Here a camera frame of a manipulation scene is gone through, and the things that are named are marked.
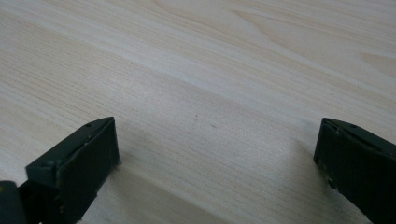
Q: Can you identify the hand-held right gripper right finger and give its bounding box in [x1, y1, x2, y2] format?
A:
[313, 117, 396, 224]

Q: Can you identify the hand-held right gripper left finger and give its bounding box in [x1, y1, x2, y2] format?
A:
[18, 116, 121, 224]

